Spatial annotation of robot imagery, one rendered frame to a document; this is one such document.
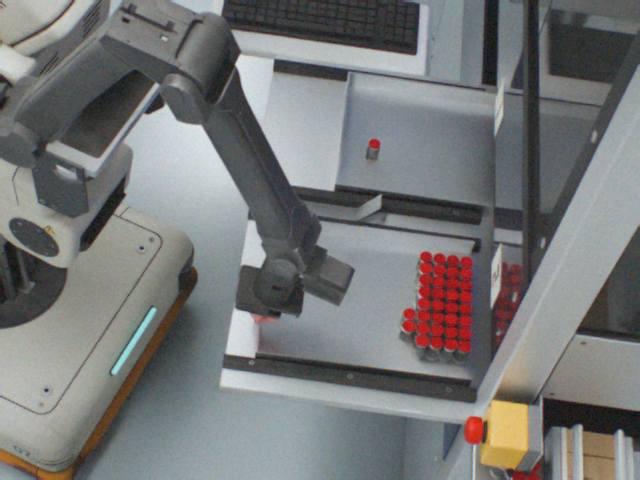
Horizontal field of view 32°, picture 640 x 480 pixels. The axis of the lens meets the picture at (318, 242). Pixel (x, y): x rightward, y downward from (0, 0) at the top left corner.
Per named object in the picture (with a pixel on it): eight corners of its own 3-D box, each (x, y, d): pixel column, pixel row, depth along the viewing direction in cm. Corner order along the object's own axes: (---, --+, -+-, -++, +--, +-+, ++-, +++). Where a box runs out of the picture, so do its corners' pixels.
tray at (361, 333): (470, 252, 192) (474, 241, 189) (467, 389, 178) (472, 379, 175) (273, 226, 191) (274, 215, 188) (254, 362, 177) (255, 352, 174)
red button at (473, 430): (488, 425, 164) (494, 414, 161) (487, 451, 162) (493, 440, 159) (462, 422, 164) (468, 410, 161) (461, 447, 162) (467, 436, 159)
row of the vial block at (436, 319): (441, 267, 190) (446, 253, 186) (437, 362, 180) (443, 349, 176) (428, 266, 190) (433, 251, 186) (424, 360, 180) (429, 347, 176)
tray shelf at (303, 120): (522, 96, 215) (525, 89, 214) (521, 432, 177) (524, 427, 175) (275, 60, 214) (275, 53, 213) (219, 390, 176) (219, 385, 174)
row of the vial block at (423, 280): (428, 266, 190) (433, 251, 186) (424, 360, 180) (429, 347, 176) (415, 264, 190) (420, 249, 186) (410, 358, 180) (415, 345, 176)
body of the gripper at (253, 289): (298, 320, 170) (311, 297, 164) (233, 305, 168) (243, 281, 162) (303, 284, 174) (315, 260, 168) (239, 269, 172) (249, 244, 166)
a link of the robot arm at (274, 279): (278, 227, 162) (265, 257, 158) (322, 246, 162) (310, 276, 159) (267, 251, 167) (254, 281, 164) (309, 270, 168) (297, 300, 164)
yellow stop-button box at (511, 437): (528, 426, 167) (541, 405, 161) (528, 471, 163) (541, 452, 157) (478, 419, 167) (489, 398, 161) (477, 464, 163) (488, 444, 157)
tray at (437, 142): (525, 109, 211) (530, 97, 208) (525, 222, 197) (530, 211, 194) (346, 83, 210) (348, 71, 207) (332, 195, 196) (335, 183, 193)
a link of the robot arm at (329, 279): (297, 204, 157) (275, 255, 153) (372, 237, 157) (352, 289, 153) (281, 238, 167) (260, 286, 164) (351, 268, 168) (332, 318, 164)
